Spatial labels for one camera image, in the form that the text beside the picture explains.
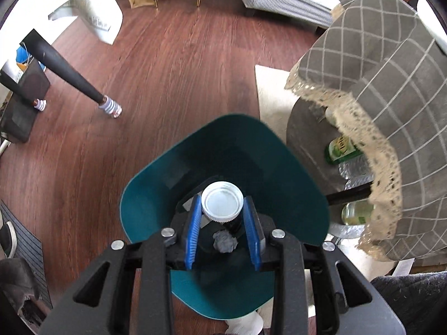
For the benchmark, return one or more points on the table with white cloth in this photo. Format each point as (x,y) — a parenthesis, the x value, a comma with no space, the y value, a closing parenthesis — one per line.
(94,0)

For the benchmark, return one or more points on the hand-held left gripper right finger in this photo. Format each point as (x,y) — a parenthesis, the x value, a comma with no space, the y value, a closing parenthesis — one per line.
(252,233)

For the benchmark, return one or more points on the striped table leg sock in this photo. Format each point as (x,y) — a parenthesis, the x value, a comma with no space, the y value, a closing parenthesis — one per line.
(40,105)
(110,108)

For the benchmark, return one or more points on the white plastic jar lid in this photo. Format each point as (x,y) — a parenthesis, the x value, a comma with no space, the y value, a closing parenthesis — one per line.
(222,200)

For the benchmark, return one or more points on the teal plastic trash bin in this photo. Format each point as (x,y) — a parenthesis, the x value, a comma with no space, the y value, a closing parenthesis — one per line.
(227,139)

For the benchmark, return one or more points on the beige floor rug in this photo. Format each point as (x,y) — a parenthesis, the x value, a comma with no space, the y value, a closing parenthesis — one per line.
(272,94)

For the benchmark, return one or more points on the green label bottle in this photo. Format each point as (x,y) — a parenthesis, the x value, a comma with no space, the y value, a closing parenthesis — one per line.
(340,150)

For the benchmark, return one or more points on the black ribbed floor mat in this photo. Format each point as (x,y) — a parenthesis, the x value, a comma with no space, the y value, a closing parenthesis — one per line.
(28,247)

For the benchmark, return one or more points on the clear yellowish bottle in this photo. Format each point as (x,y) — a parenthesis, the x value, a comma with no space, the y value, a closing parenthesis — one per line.
(356,213)

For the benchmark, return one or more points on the black table leg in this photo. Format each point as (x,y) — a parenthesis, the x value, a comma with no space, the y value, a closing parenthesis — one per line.
(59,62)

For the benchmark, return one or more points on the dark storage box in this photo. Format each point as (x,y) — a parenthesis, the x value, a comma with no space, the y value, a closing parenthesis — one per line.
(21,118)

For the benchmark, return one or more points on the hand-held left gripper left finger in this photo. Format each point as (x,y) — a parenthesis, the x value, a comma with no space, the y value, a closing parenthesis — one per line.
(193,233)

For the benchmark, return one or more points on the grey checked tablecloth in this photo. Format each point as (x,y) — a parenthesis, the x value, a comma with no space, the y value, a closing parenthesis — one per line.
(384,59)

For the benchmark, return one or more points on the silver foil bag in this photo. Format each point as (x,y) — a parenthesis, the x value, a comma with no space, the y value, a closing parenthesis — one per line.
(354,174)

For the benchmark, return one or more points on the grey paper ball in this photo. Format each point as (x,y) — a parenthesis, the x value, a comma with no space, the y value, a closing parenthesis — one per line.
(225,242)

